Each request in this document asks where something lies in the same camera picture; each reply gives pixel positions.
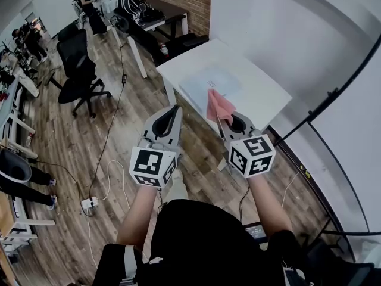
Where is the person's right forearm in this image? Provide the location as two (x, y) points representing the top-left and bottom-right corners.
(246, 175), (294, 238)

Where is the grey round stool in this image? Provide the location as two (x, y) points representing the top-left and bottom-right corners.
(0, 147), (33, 185)

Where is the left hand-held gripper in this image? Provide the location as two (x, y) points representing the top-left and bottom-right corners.
(129, 104), (184, 189)

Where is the dark desk with white legs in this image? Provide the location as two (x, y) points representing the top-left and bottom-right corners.
(103, 0), (191, 79)

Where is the pink cloth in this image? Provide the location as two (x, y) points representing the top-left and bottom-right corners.
(205, 88), (237, 125)

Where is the long black floor cable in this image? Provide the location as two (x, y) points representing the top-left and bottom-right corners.
(88, 33), (129, 200)

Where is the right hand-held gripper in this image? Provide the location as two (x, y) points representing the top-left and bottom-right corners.
(218, 114), (277, 179)

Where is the person's left forearm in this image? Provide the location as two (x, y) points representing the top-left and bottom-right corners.
(115, 184), (159, 247)

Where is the person's black shirt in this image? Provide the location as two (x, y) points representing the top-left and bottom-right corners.
(92, 199), (303, 286)

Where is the black curved rail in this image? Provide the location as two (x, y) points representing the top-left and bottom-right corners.
(273, 33), (381, 237)

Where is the thin white cable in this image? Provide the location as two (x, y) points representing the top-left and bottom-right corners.
(280, 171), (301, 209)

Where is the white floor cable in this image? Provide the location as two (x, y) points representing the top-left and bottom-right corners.
(86, 159), (132, 269)

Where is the black office chair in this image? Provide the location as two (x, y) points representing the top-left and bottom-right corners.
(48, 27), (113, 119)

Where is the light blue object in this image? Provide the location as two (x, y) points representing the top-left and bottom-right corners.
(178, 70), (242, 107)

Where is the white power strip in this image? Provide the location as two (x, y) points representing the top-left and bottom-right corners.
(81, 196), (99, 210)

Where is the person's white shoe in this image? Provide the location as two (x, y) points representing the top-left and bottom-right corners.
(165, 169), (189, 204)

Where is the black and white backpack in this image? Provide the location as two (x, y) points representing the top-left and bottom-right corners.
(117, 0), (149, 27)

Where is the white frame desk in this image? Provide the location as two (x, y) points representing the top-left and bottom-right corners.
(0, 75), (40, 160)

